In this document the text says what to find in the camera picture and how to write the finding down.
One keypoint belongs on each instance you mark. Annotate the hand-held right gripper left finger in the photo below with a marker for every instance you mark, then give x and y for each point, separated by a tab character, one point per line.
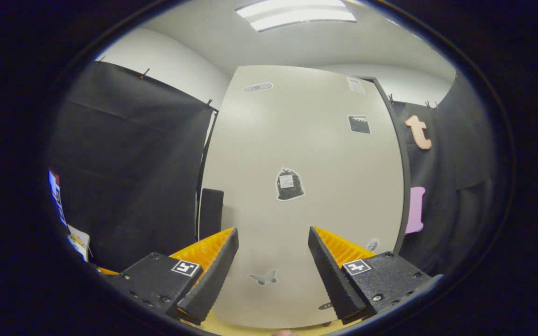
213	275

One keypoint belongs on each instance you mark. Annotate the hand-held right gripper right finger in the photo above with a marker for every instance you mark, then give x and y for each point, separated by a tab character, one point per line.
332	275

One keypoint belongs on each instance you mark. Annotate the light grey cabinet door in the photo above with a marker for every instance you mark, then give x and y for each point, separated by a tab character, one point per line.
297	140

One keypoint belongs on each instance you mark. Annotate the black backdrop cloth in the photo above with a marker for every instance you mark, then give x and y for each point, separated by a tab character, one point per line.
133	163

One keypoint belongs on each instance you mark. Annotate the white and yellow object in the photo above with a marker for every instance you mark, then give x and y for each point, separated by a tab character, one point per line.
78	242

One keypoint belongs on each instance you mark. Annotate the colourful printed card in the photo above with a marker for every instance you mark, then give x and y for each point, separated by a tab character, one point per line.
56	191

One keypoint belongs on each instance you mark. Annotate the long ceiling light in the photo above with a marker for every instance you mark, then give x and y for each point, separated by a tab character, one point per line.
297	14

